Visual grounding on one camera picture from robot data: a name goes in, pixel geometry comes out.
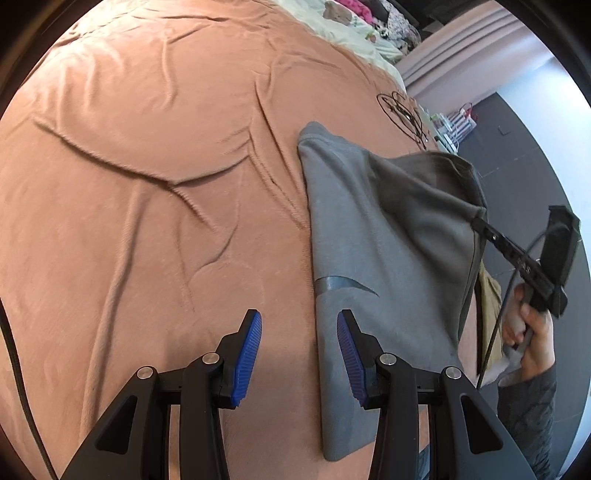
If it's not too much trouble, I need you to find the grey t-shirt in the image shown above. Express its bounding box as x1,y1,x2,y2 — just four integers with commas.
297,122,487,461

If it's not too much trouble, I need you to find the right forearm grey sleeve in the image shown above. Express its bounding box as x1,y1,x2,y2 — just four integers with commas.
497,366,557,479

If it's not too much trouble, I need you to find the right hand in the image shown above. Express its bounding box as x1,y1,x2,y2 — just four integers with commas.
502,283,556,385

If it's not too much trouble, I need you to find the folded olive garment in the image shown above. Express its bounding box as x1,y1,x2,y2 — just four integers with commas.
475,263,503,374

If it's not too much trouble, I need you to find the red white striped bag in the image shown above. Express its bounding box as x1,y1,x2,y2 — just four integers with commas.
448,103,477,145

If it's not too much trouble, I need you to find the orange-brown duvet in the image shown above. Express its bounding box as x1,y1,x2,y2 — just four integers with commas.
1,1,439,479

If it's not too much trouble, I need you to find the white bedside cabinet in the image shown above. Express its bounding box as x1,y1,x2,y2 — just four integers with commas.
429,113,460,154

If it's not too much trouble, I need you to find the pink curtain right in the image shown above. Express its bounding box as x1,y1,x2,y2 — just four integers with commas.
396,1,553,114

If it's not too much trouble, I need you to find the floral patterned cloth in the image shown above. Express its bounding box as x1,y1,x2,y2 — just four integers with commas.
369,1,422,54

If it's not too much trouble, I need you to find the cream bed sheet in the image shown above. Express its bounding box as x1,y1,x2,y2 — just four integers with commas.
274,0,404,70

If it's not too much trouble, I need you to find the pink garment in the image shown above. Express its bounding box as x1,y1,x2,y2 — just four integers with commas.
337,0,374,23

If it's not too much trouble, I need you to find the brown teddy bear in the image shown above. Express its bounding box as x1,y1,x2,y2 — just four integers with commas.
322,1,353,25

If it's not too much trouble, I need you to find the black coiled cable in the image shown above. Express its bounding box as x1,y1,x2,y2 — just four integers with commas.
375,90,431,150

